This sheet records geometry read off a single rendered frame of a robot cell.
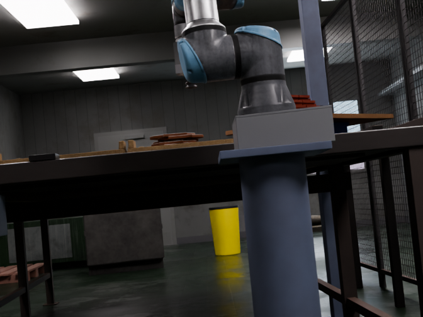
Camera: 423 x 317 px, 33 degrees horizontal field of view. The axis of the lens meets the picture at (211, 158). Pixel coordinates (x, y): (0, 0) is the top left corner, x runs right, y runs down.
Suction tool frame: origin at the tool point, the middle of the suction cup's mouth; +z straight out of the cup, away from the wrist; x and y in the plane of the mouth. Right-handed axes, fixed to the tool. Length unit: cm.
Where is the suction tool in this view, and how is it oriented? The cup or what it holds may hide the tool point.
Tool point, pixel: (191, 87)
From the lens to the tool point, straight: 233.1
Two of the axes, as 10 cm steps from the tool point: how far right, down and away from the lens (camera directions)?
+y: -9.8, 1.1, 1.4
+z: 1.0, 9.9, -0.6
